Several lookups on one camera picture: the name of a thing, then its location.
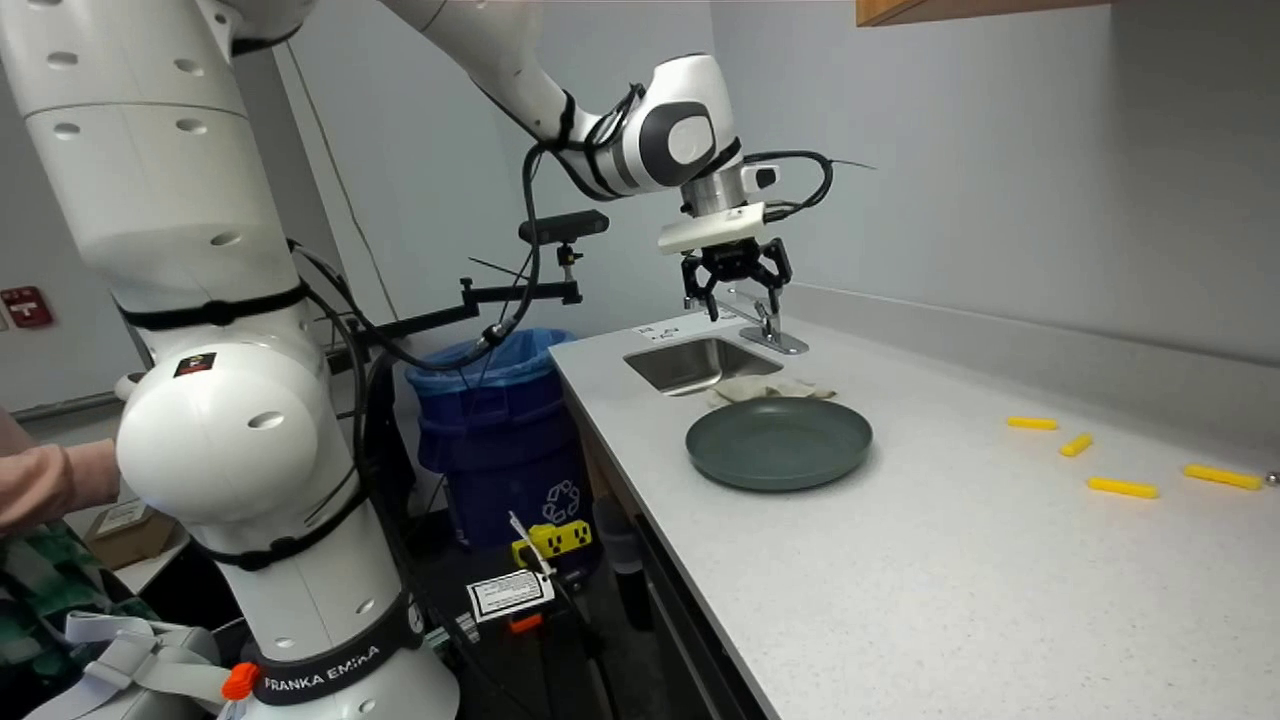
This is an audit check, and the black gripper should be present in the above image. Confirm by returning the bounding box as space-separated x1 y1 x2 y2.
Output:
677 234 794 325

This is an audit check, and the pink sleeved person forearm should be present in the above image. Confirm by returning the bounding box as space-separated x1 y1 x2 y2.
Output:
0 445 70 536

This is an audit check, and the grey round plate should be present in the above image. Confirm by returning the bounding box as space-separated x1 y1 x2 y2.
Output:
685 398 875 498

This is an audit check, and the person hand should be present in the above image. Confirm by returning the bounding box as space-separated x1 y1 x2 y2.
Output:
54 435 126 522

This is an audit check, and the chrome faucet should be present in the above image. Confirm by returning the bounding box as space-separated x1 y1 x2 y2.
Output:
685 294 810 359

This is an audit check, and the small steel sink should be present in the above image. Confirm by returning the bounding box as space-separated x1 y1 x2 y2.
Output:
619 331 789 401

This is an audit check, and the blue trash bin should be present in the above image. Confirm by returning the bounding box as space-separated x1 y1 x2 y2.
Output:
402 325 593 553

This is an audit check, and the yellow black label tag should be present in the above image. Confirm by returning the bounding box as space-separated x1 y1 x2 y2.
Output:
508 507 600 582

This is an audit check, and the white labelled box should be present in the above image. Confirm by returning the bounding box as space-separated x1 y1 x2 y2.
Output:
463 569 561 626

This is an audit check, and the yellow plastic piece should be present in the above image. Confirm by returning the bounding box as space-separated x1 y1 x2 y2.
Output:
1178 456 1268 498
1079 474 1164 504

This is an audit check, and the orange round button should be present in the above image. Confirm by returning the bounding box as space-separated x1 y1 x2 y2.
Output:
215 662 261 707

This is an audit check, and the cardboard box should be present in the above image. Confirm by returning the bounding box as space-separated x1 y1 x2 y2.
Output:
93 504 184 577

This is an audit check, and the green cloth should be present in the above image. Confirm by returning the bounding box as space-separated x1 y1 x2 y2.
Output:
0 523 150 702

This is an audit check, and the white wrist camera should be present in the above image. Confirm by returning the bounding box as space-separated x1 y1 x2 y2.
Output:
650 200 773 261

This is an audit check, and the black camera on stand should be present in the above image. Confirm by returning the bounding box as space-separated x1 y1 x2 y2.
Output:
514 208 611 253

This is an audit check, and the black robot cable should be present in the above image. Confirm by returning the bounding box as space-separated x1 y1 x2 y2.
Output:
476 86 650 356

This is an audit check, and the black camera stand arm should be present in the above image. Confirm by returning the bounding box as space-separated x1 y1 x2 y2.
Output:
341 246 588 371

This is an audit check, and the wooden frame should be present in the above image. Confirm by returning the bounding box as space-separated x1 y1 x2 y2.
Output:
853 0 1113 32

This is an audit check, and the red wall sign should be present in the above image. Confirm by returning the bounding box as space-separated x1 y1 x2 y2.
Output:
0 284 59 336

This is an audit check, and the grey strap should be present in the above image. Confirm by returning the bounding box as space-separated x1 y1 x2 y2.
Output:
25 608 233 720

